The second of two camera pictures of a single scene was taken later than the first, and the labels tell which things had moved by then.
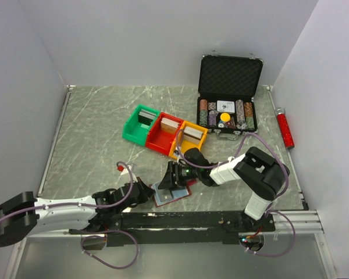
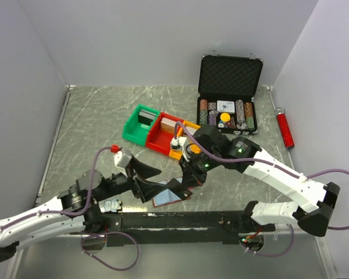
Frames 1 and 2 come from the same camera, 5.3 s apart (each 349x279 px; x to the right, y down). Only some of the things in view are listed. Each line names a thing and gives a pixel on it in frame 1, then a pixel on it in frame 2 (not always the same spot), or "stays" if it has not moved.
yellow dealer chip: (225, 117) stays
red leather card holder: (163, 196) stays
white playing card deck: (225, 106) stays
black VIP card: (164, 195) to (178, 189)
